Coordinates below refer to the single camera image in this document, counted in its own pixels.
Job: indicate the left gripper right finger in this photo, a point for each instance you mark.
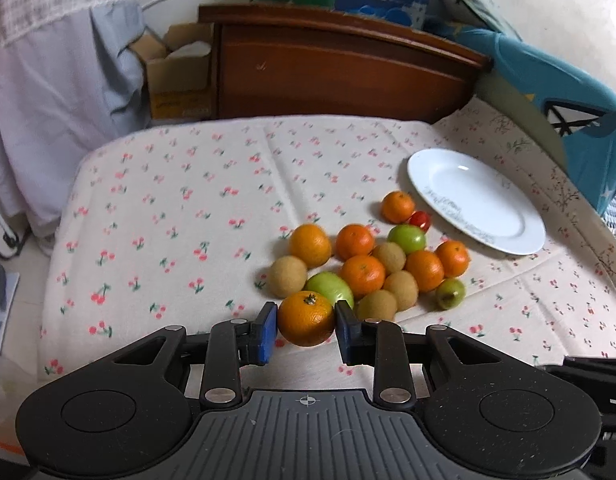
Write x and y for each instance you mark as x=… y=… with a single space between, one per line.
x=384 y=346

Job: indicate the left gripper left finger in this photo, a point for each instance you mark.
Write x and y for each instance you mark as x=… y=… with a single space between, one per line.
x=232 y=345

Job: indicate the brown longan fruit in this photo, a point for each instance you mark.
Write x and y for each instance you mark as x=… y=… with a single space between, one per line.
x=403 y=286
x=378 y=305
x=391 y=256
x=286 y=276

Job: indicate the small olive green fruit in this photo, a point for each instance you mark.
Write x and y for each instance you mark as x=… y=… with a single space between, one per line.
x=450 y=293

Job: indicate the yellowish orange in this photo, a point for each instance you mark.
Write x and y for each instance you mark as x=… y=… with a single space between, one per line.
x=310 y=244

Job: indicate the red cherry tomato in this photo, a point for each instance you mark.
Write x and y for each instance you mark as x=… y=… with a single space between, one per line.
x=421 y=220

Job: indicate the small orange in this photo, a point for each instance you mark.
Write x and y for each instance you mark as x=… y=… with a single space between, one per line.
x=397 y=207

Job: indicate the cherry print tablecloth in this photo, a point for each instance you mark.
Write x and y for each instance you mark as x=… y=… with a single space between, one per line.
x=180 y=225

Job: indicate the white ceramic plate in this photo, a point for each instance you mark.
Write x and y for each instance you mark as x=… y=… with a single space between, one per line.
x=477 y=200

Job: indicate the open cardboard box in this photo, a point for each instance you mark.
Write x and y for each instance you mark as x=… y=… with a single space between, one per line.
x=177 y=68

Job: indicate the blue star pillow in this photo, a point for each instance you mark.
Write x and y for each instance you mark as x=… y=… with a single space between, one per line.
x=570 y=114

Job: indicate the checkered grey cloth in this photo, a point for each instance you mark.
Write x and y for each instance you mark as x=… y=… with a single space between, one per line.
x=69 y=84

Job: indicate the grey green pillow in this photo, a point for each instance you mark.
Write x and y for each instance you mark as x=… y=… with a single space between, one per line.
x=479 y=13

